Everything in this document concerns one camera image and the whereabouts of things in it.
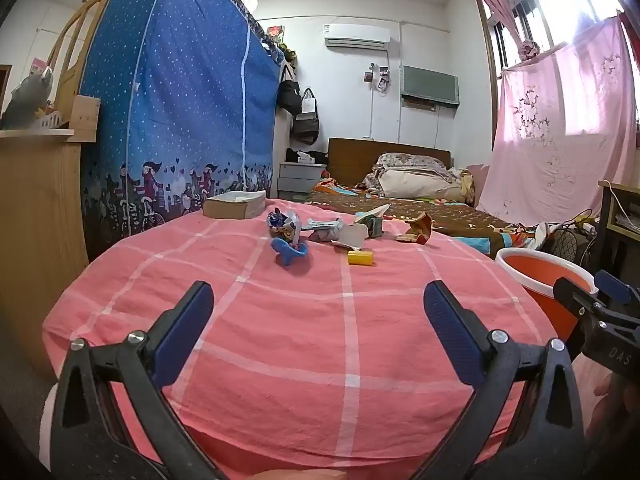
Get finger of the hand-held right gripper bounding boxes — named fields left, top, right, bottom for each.
left=552, top=276, right=608, bottom=328
left=595, top=270, right=640, bottom=311

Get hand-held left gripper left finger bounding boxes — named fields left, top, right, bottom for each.
left=50, top=281, right=226, bottom=480

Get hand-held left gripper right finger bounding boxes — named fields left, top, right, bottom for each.
left=417, top=281, right=588, bottom=480

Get orange bucket with white rim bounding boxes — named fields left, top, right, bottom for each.
left=495, top=247, right=599, bottom=344

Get grey cloth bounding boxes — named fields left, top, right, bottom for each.
left=302, top=217, right=344, bottom=244

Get black shoulder bag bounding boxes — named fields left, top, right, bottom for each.
left=276, top=64, right=304, bottom=115

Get person's right hand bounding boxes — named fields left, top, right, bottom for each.
left=586, top=374, right=632, bottom=443

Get wooden side table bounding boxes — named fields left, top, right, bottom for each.
left=597, top=180, right=640, bottom=282

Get pink checked bedsheet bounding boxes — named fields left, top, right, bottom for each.
left=42, top=199, right=562, bottom=472

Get orange brown snack wrapper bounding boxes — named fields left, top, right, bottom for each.
left=396, top=212, right=434, bottom=246

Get colourful patterned quilt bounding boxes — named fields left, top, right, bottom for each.
left=305, top=180, right=532, bottom=257

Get blue plastic toy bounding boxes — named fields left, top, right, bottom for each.
left=270, top=237, right=311, bottom=269

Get green packet with tissue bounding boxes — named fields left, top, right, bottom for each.
left=354, top=205, right=392, bottom=239

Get thick book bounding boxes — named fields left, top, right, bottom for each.
left=202, top=190, right=268, bottom=220

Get white paper piece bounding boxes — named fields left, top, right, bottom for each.
left=331, top=222, right=371, bottom=252

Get blue white crumpled wrapper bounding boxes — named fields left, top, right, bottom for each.
left=265, top=208, right=304, bottom=241

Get folded floral duvet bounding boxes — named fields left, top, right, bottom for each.
left=362, top=152, right=474, bottom=205

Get pink floral hanging sheet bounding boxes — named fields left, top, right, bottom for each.
left=475, top=15, right=639, bottom=228

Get wooden cabinet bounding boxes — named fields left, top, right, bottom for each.
left=0, top=96, right=102, bottom=381

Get white nightstand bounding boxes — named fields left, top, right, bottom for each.
left=276, top=161, right=329, bottom=202

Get brown wooden headboard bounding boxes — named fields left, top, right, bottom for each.
left=327, top=137, right=452, bottom=187

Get black clutter on nightstand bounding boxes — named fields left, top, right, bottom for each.
left=285, top=147, right=329, bottom=165

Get grey tote bag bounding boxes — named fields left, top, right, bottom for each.
left=291, top=88, right=321, bottom=146

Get blue dotted fabric wardrobe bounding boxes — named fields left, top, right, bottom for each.
left=80, top=0, right=281, bottom=261

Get grey plush toy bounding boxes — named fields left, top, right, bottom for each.
left=0, top=66, right=55, bottom=131

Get barred window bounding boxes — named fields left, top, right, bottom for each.
left=480, top=0, right=640, bottom=81

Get decorations atop wardrobe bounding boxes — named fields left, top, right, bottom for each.
left=264, top=24, right=299, bottom=64

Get white air conditioner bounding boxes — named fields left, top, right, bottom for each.
left=324, top=24, right=391, bottom=51

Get white cable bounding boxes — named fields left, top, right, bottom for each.
left=602, top=179, right=632, bottom=221

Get grey-green covered wall box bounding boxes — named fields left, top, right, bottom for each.
left=400, top=65, right=460, bottom=109

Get small wall ornaments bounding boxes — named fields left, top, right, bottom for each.
left=363, top=61, right=392, bottom=94

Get wooden arched frame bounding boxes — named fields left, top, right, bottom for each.
left=47, top=0, right=122, bottom=111

